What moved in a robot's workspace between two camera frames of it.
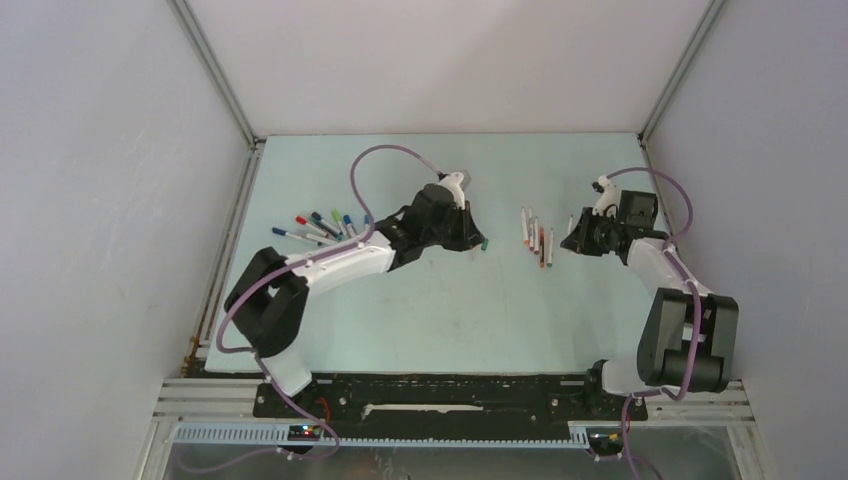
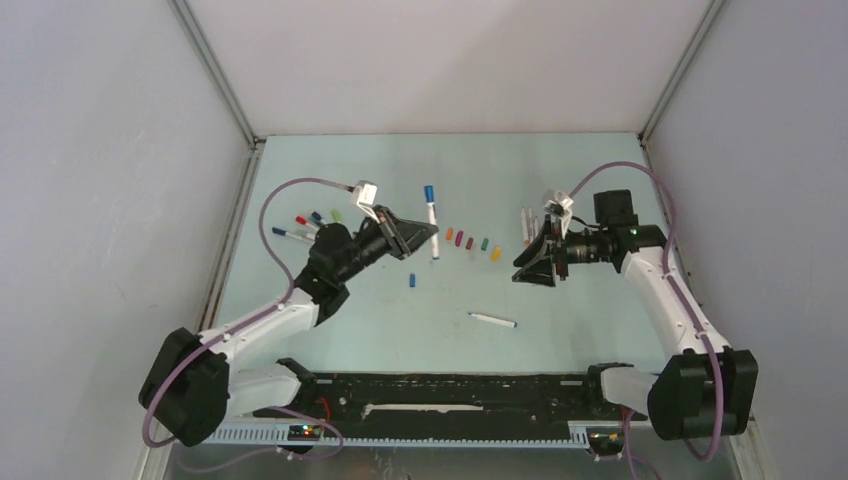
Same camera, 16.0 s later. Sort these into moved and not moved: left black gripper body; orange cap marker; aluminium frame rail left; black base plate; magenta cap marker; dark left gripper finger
Moved: dark left gripper finger; left black gripper body
Not moved: orange cap marker; magenta cap marker; aluminium frame rail left; black base plate
